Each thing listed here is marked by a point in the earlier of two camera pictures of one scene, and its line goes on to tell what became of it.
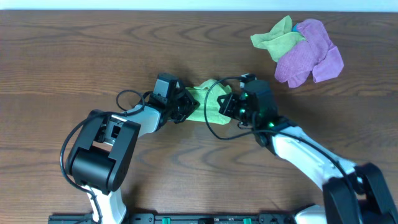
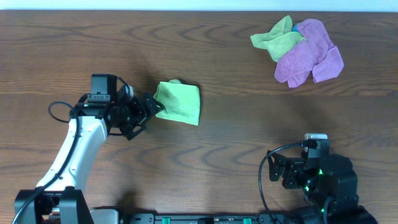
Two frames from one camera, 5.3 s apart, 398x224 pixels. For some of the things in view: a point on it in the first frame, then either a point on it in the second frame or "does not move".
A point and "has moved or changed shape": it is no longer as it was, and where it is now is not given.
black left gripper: [185, 104] -> [138, 114]
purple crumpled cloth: [316, 55] does not move
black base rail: [212, 218] does not move
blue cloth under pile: [295, 28] does not move
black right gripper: [226, 109] -> [293, 167]
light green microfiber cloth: [206, 93] has moved or changed shape
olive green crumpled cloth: [280, 39] does not move
